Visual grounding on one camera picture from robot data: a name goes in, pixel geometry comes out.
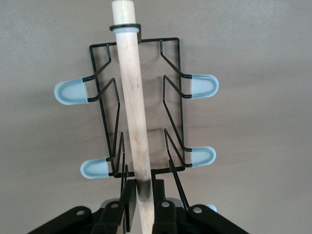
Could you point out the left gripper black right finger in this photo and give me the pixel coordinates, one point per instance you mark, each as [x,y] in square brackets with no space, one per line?
[165,219]

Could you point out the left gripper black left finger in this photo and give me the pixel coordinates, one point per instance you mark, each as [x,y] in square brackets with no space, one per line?
[109,219]

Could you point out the table cover mat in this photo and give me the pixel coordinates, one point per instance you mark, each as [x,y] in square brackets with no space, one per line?
[243,48]

